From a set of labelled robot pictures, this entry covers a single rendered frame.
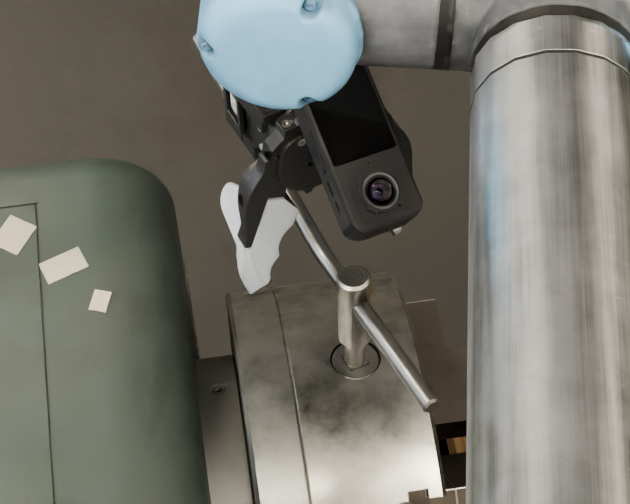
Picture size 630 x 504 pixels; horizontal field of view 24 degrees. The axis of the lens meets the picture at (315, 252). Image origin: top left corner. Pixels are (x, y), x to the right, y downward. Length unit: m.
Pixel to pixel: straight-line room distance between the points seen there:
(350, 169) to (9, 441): 0.30
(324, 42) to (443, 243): 1.86
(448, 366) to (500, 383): 0.61
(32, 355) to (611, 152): 0.51
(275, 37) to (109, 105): 2.03
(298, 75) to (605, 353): 0.21
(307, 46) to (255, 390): 0.38
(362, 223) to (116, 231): 0.27
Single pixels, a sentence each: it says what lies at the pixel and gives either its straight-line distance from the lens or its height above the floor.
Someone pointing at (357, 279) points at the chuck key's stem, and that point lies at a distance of 0.93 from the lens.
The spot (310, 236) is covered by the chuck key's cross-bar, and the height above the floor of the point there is 1.30.
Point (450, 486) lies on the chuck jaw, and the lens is 1.00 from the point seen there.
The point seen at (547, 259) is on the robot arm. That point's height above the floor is 1.66.
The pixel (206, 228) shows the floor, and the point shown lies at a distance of 2.51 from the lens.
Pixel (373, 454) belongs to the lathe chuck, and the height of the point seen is 1.23.
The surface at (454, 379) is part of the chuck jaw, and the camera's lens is 1.14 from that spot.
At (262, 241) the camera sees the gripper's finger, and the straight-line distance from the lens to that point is 0.91.
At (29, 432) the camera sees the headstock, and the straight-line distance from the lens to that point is 0.97.
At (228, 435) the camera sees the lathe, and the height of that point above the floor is 1.19.
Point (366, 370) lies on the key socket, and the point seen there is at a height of 1.24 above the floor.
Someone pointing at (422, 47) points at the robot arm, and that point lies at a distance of 0.67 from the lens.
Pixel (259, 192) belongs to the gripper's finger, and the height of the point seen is 1.39.
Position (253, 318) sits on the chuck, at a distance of 1.03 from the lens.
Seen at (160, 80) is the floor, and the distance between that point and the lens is 2.70.
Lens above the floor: 2.12
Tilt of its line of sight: 59 degrees down
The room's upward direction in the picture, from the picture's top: straight up
